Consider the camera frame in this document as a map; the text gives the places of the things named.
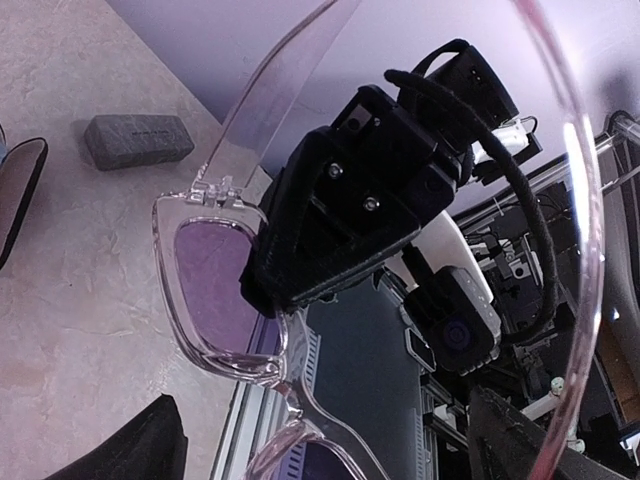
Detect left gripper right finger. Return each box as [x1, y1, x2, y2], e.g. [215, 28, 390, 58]
[467, 382, 640, 480]

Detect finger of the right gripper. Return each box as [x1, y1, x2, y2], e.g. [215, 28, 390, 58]
[240, 127, 419, 317]

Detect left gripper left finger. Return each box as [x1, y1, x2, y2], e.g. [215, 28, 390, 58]
[50, 394, 188, 480]

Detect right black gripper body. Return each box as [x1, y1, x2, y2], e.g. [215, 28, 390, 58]
[331, 85, 460, 225]

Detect clear frame glasses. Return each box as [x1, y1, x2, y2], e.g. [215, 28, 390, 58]
[149, 0, 609, 480]

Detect grey glasses case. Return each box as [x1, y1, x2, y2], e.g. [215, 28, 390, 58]
[84, 114, 195, 171]

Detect black glasses case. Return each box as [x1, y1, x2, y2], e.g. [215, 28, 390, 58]
[1, 137, 49, 267]

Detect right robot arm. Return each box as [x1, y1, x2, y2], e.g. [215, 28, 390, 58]
[240, 39, 518, 317]

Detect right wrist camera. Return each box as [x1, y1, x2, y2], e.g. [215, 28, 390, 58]
[401, 212, 501, 376]

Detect front aluminium rail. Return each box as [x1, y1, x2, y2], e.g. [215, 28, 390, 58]
[211, 293, 435, 479]

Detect black sleeved camera cable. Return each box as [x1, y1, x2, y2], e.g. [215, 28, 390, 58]
[383, 67, 561, 346]

